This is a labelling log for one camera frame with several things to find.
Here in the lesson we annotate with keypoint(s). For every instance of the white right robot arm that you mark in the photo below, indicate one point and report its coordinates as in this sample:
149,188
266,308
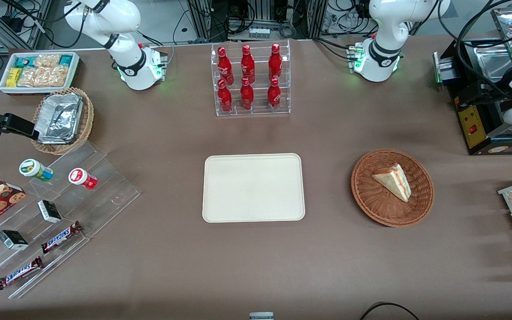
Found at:
125,22

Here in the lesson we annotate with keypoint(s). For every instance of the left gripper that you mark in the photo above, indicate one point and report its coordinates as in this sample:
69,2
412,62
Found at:
479,93

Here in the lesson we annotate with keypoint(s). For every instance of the red lid snack cup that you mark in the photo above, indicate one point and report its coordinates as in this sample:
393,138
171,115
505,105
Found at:
80,178

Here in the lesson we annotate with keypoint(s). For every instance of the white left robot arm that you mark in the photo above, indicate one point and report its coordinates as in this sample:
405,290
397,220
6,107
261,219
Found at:
385,40

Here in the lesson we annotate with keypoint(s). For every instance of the teal snack packet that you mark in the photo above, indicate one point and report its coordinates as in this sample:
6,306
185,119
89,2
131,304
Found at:
25,61
66,60

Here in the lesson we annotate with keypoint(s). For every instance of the black food warmer cabinet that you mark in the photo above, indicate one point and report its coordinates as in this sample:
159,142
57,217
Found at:
482,138

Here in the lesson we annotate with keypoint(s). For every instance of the red cola bottle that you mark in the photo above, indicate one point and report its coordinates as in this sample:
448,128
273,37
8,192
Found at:
225,66
247,97
275,62
274,98
247,64
225,98

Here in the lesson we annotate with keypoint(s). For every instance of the aluminium frame rail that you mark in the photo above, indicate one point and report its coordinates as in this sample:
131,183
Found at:
2,24

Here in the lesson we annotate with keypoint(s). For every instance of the large clear cracker bag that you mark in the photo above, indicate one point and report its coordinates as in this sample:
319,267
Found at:
45,76

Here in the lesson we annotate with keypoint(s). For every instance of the Snickers chocolate bar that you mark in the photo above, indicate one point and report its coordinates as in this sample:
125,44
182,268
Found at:
60,237
19,273

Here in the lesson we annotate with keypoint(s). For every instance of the steel warmer pan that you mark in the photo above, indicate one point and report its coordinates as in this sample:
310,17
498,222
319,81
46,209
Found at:
489,62

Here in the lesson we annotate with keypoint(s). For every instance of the yellow snack packet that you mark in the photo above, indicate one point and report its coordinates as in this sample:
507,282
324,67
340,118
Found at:
14,77

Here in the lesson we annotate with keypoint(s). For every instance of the clear acrylic stepped stand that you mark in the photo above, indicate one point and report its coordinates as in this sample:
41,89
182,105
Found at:
105,178

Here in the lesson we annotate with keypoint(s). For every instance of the cream plastic tray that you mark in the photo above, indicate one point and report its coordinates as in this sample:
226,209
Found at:
253,187

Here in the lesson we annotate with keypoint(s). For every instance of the clear acrylic bottle rack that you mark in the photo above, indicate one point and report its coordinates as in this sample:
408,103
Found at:
258,113

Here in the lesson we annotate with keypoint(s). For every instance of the silver foil packet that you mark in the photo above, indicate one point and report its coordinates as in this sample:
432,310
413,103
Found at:
60,98
58,122

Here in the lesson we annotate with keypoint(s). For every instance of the small clear cracker bag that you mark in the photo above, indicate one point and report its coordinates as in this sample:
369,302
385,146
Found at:
47,60

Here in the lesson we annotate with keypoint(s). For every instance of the grey device edge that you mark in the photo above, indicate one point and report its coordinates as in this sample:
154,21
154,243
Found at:
261,316

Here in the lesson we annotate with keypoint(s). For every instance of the white power strip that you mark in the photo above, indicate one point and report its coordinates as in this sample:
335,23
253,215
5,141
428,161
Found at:
258,33

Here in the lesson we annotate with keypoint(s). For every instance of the light wicker basket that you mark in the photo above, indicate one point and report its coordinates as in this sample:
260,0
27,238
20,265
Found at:
87,120

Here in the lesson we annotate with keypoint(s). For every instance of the triangular sandwich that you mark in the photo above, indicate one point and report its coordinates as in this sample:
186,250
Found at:
394,181

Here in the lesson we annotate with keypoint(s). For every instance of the brown wicker basket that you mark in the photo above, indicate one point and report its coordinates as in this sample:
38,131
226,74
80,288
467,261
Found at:
371,204

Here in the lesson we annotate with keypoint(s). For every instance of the white rectangular snack bin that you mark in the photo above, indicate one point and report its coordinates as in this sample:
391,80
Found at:
74,71

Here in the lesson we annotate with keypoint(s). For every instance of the small black white box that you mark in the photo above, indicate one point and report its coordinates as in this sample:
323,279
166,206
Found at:
13,240
50,211

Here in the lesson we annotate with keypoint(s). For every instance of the green lid snack cup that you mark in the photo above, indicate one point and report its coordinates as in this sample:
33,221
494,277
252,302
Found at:
31,168

